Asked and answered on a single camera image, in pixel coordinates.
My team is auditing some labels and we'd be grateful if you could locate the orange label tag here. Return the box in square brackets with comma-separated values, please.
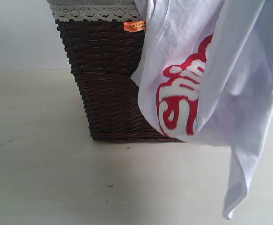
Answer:
[123, 21, 146, 32]

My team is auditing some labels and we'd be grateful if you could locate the dark brown wicker basket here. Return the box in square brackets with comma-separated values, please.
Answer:
[56, 20, 170, 143]

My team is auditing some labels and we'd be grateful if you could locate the lace trimmed basket liner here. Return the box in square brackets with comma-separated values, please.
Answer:
[47, 0, 140, 22]

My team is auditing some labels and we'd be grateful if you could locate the white t-shirt red lettering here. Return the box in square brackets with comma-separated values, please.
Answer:
[132, 0, 273, 219]

